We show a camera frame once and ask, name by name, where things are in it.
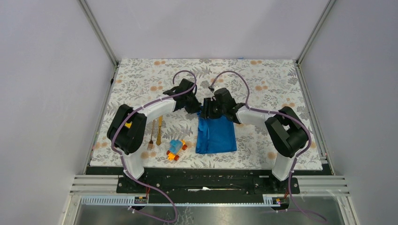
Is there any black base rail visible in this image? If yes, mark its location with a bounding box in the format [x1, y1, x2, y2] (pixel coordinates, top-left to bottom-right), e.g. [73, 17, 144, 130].
[116, 168, 300, 204]

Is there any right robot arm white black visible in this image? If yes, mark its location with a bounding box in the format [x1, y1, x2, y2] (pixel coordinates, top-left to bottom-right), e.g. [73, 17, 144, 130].
[200, 86, 311, 193]

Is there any blue cloth napkin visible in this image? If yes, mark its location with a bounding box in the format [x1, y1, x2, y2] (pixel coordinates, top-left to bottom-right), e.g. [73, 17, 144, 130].
[195, 108, 237, 154]

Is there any floral tablecloth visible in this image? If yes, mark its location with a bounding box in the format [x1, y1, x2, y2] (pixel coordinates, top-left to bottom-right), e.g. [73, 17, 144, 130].
[90, 59, 311, 169]

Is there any gold fork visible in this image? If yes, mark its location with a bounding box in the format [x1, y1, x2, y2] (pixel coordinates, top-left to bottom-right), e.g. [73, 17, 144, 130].
[147, 120, 155, 150]

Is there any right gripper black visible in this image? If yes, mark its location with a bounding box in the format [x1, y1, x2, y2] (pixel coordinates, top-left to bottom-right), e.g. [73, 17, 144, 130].
[199, 98, 226, 120]

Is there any yellow toy block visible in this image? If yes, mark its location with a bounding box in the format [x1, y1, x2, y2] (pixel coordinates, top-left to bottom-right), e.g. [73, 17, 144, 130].
[124, 122, 132, 128]

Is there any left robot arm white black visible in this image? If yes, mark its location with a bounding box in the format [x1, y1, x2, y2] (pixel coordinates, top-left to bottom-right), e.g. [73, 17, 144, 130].
[107, 79, 201, 193]

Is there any blue orange toy car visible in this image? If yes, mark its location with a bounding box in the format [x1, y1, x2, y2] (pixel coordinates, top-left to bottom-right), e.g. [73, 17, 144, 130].
[166, 139, 188, 161]

